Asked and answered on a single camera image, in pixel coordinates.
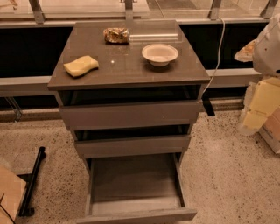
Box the cardboard box left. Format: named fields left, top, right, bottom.
left=0, top=165, right=26, bottom=224

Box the bottom drawer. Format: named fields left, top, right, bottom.
left=77, top=153, right=197, bottom=224

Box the top drawer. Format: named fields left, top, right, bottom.
left=59, top=101, right=200, bottom=130

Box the cardboard box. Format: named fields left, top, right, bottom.
left=0, top=165, right=26, bottom=224
left=259, top=108, right=280, bottom=154

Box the cardboard box right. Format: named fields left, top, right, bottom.
left=259, top=108, right=280, bottom=154

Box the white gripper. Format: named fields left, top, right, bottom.
left=234, top=14, right=280, bottom=136

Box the white bowl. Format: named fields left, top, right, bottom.
left=142, top=44, right=179, bottom=67

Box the grey drawer cabinet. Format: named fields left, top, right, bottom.
left=47, top=19, right=211, bottom=173

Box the yellow sponge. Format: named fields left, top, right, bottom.
left=63, top=56, right=99, bottom=78

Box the black bar stand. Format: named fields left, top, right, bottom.
left=18, top=146, right=46, bottom=217

